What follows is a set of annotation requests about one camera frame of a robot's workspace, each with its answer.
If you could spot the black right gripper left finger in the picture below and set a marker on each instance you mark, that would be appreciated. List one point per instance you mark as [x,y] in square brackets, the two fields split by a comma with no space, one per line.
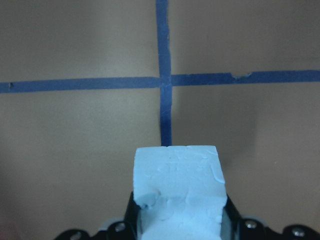
[125,229]

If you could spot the light blue foam block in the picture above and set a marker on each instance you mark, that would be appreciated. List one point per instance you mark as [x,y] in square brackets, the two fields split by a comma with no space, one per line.
[180,191]

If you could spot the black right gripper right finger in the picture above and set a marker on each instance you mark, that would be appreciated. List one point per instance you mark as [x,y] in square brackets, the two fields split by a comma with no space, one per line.
[237,227]

